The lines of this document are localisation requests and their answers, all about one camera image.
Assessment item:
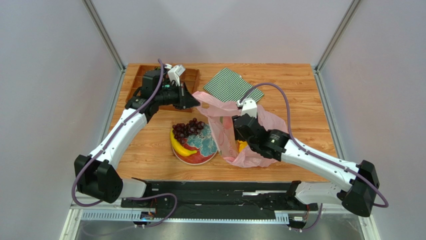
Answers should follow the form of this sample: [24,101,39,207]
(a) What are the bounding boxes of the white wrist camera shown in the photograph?
[236,97,258,119]
[165,64,186,86]

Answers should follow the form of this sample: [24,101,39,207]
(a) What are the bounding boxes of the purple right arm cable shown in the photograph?
[237,82,390,232]

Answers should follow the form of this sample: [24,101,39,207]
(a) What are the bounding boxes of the yellow pear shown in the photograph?
[236,140,248,153]

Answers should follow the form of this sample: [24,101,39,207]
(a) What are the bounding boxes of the patterned fruit plate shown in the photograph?
[172,123,218,166]

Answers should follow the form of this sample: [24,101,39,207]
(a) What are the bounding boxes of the purple grape bunch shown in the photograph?
[171,118,207,144]

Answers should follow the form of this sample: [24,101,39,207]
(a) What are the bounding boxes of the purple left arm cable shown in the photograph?
[71,58,179,208]

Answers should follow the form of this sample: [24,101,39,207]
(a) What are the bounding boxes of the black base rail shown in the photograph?
[121,180,319,220]

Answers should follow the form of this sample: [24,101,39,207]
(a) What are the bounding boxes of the wooden compartment tray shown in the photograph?
[125,64,201,106]

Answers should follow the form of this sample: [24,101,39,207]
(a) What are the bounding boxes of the yellow banana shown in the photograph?
[170,130,197,157]

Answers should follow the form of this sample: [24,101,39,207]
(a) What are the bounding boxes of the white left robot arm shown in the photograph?
[71,64,200,207]

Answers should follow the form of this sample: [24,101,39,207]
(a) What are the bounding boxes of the aluminium frame post right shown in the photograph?
[314,0,363,72]

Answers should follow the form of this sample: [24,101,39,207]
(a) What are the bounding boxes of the pink plastic bag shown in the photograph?
[192,91,276,168]

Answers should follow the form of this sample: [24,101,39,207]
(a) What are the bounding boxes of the aluminium frame post left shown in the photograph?
[81,0,126,73]

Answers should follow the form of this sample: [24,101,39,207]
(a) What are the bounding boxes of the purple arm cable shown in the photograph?
[71,58,179,208]
[237,82,390,232]

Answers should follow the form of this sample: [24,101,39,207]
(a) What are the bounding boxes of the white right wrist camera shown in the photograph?
[236,97,258,119]

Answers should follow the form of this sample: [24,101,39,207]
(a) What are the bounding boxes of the green striped cloth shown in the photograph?
[203,67,253,102]

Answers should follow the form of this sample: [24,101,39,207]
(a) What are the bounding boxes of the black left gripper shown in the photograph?
[155,82,201,111]

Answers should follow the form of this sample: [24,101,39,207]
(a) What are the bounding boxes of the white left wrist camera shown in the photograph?
[165,64,186,86]

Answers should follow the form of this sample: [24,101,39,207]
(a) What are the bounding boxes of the aluminium frame post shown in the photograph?
[314,0,363,72]
[81,0,126,73]

